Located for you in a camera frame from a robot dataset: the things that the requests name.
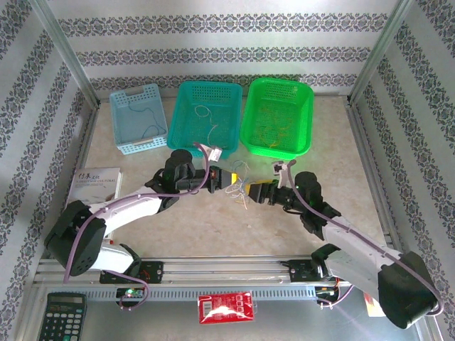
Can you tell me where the white red card package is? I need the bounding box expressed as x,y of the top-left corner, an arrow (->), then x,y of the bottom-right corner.
362,293 -> 387,317

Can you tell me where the green plastic basket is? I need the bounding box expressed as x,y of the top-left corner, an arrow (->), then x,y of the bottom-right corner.
239,77 -> 316,157

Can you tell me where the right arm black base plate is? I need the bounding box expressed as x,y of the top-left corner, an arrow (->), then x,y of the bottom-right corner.
287,259 -> 321,283

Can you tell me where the aluminium frame post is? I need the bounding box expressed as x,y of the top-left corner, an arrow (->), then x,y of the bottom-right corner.
348,0 -> 417,104
30,0 -> 100,107

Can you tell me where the black calculator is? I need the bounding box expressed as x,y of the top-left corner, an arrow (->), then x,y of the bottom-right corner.
37,291 -> 88,341

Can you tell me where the grey slotted cable duct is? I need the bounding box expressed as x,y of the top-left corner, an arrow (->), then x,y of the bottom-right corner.
85,286 -> 321,303

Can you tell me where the light blue plastic basket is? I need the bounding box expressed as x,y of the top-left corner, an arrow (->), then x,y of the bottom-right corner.
109,83 -> 168,156

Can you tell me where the white paperback book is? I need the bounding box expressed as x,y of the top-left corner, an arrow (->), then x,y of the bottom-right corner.
67,166 -> 124,210

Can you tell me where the aluminium back rail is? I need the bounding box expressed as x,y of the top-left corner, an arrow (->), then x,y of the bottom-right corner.
312,91 -> 353,99

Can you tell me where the thin blue cable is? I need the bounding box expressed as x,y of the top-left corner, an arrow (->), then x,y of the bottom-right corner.
127,102 -> 160,139
230,160 -> 250,189

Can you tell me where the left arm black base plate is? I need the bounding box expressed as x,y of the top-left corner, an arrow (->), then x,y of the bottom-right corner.
99,260 -> 165,285

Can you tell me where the teal plastic basket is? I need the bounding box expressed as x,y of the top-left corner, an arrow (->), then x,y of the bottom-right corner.
166,80 -> 244,160

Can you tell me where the red packet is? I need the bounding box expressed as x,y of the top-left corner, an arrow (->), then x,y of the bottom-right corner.
198,291 -> 257,325

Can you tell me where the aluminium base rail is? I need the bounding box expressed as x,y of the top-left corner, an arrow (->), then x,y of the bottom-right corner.
33,254 -> 360,287

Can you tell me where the aluminium side rail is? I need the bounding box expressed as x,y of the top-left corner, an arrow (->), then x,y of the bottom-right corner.
346,101 -> 405,249

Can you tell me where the thin yellow cable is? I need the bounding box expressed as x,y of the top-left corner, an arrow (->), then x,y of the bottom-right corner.
257,120 -> 296,150
261,104 -> 285,124

